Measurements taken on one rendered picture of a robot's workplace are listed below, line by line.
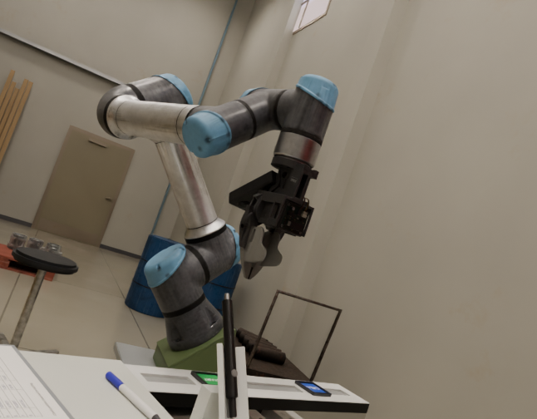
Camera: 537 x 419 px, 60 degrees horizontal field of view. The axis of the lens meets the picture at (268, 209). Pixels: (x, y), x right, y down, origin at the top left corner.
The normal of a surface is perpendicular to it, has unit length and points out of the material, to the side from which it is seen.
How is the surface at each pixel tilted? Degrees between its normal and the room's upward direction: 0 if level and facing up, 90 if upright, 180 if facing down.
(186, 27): 90
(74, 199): 90
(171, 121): 105
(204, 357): 90
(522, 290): 90
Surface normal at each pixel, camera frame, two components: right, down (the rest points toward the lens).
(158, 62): 0.40, 0.07
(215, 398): 0.62, 0.15
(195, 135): -0.69, 0.40
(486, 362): -0.85, -0.33
